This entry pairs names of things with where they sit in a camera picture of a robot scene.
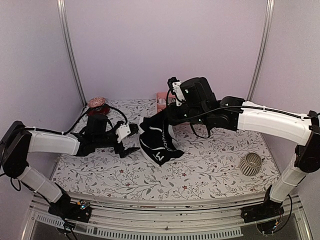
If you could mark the red patterned pincushion on saucer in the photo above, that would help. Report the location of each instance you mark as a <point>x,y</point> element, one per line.
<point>97,106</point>

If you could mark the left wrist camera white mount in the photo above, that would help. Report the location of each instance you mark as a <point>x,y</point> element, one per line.
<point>126,130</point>

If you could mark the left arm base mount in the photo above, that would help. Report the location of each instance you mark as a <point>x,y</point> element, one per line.
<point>65,209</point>

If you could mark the left aluminium frame post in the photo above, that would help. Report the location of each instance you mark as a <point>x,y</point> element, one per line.
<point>62,13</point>

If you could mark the pink divided storage box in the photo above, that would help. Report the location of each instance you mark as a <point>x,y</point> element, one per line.
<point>160,98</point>

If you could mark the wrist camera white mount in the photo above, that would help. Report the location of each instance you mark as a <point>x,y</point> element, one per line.
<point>126,130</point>
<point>175,88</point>

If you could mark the floral patterned table mat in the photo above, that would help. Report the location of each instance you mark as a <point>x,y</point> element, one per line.
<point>209,169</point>

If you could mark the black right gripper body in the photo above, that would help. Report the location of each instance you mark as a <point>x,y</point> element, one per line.
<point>194,115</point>

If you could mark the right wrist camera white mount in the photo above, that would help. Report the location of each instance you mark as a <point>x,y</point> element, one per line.
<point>175,88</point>

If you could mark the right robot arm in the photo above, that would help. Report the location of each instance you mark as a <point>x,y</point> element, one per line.
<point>302,129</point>

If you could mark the right aluminium frame post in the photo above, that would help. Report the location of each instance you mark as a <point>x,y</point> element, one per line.
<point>268,16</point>

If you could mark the aluminium frame post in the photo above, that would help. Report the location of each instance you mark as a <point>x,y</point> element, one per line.
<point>268,16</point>
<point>62,13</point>

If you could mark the black underwear white lettering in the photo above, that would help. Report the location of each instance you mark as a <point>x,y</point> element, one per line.
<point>157,139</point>

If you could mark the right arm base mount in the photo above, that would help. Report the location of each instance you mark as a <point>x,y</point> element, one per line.
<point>266,209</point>

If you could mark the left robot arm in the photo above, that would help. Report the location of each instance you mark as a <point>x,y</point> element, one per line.
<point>20,140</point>

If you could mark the striped round cup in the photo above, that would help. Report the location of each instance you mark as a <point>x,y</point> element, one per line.
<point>250,164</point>

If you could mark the aluminium front rail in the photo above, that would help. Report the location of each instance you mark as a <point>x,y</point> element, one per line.
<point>200,219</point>

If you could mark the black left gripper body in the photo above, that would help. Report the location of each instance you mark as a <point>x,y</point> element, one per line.
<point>101,140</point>

